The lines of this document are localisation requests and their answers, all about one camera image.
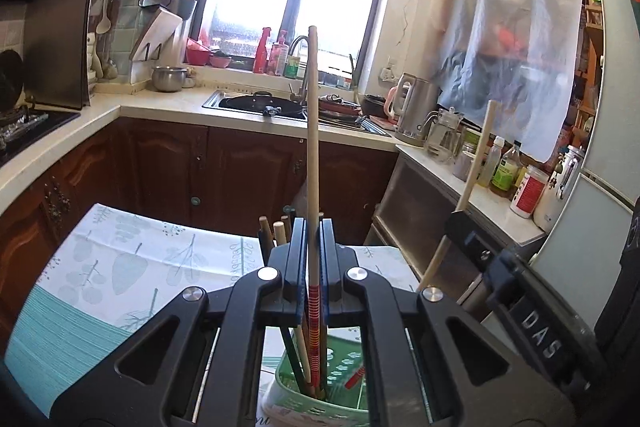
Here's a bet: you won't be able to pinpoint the brown wooden lower cabinets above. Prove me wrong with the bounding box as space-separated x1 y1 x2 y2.
0 117 401 358

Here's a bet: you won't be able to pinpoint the red striped wooden chopstick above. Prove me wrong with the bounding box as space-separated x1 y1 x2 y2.
306 25 323 400
416 100 499 294

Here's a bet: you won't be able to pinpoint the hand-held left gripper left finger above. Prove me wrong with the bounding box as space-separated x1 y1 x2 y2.
50 217 308 427

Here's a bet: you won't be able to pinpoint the small steel pot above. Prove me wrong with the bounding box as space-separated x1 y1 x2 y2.
151 66 188 92

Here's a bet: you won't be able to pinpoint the grey cup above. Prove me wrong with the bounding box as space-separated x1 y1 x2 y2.
452 152 476 182

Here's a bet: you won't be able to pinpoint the green label bottle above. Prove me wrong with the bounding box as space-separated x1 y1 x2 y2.
490 142 523 198

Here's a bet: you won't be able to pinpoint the round black pan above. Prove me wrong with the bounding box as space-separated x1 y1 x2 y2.
0 49 25 112

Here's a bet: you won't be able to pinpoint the red pan with dishes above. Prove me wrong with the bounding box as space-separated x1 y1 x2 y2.
317 94 363 120

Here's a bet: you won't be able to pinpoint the white plastic bottle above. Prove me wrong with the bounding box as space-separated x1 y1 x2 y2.
477 136 506 188

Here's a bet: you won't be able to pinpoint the wooden storage shelf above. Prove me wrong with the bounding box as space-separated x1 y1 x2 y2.
575 0 606 158

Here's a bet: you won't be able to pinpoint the green plastic utensil holder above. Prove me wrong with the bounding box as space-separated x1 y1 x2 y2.
256 326 375 427

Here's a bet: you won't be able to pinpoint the large pink bowl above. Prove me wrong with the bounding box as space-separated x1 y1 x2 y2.
186 38 211 65

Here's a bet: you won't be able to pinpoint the green lidded jar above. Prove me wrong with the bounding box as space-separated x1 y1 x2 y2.
461 127 483 155

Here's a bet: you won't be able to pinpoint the white thermos jug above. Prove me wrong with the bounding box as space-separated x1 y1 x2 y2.
532 146 586 233

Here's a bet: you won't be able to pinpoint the translucent plastic curtain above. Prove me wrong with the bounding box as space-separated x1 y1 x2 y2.
432 0 588 162

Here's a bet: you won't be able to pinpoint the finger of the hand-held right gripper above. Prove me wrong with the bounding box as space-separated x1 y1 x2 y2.
442 209 501 303

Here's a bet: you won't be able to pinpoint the black gas stove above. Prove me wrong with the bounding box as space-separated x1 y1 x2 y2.
0 104 81 168

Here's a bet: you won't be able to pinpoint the grey refrigerator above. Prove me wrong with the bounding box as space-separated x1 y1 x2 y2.
530 0 640 333

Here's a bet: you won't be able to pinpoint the steel kitchen sink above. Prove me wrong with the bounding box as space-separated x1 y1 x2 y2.
202 89 393 138

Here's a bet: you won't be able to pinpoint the white hanging spatula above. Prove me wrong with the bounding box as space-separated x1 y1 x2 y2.
96 0 112 35

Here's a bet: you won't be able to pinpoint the steel faucet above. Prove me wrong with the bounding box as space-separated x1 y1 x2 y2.
288 36 313 105

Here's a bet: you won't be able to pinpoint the white cutting board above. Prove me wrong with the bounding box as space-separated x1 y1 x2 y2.
129 8 183 60

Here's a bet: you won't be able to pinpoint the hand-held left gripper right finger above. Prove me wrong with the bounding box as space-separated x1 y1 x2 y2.
320 217 576 427

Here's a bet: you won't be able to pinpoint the white kitchen countertop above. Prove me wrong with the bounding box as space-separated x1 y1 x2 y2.
0 82 548 248

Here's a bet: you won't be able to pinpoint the black wok with lid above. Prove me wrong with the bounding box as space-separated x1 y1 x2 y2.
218 91 307 118

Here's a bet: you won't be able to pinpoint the teal leaf print tablecloth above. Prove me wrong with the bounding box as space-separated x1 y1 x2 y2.
5 203 421 418

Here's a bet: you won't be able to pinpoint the bundle of wooden chopsticks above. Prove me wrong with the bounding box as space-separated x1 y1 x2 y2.
257 206 368 400

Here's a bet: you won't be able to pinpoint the pink detergent bottle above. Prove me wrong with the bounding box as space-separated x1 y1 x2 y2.
270 31 290 76

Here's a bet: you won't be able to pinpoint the glass pitcher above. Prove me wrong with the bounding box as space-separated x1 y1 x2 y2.
424 107 465 164

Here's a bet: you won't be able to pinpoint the steel electric kettle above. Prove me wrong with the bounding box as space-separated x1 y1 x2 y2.
384 73 441 146

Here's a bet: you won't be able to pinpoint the white canister red label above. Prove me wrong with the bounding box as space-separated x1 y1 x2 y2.
510 166 550 219

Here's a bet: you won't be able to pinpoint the red spray bottle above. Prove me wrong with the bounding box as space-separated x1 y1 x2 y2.
252 27 272 74

